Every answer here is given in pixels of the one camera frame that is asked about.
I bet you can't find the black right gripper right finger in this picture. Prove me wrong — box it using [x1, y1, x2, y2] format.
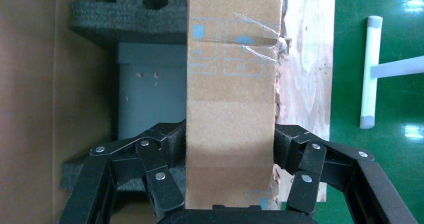
[273, 123, 418, 224]

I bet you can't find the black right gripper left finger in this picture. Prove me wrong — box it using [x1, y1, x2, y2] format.
[57, 119, 188, 224]

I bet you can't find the small taped cardboard box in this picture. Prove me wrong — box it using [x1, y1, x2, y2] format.
[185, 0, 284, 212]

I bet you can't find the large open brown carton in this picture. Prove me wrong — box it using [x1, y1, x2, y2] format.
[0, 0, 188, 224]

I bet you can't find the dark grey block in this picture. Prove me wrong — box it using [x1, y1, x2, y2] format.
[117, 42, 188, 141]

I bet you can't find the white table leg foot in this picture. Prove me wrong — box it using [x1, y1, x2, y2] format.
[359, 15, 424, 131]

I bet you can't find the black foam insert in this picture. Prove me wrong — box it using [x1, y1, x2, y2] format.
[68, 0, 189, 48]

